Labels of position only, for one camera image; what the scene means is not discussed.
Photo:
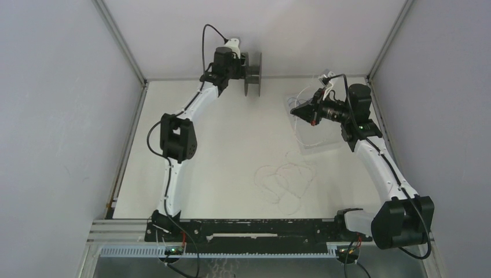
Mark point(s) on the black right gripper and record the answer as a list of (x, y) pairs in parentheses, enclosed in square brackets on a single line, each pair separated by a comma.
[(311, 112)]

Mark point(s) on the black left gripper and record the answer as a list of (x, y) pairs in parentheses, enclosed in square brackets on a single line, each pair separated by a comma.
[(242, 68)]

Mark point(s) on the dark grey perforated spool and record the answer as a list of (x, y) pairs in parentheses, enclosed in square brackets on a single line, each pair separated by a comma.
[(253, 72)]

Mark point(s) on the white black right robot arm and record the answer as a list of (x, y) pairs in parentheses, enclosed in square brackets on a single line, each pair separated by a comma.
[(405, 216)]

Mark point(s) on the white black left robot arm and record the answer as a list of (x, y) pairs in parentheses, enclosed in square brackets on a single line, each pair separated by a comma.
[(177, 136)]

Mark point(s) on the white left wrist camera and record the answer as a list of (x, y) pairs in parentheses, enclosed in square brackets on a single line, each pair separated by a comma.
[(234, 45)]

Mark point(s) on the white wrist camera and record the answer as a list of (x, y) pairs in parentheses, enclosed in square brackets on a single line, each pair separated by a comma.
[(234, 45), (326, 79)]

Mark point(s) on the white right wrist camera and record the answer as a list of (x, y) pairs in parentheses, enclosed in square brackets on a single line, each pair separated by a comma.
[(326, 79)]

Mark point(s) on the white slotted cable duct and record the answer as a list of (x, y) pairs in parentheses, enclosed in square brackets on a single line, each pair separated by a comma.
[(328, 251)]

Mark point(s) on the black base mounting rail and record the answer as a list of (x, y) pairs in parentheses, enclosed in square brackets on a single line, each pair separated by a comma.
[(250, 235)]

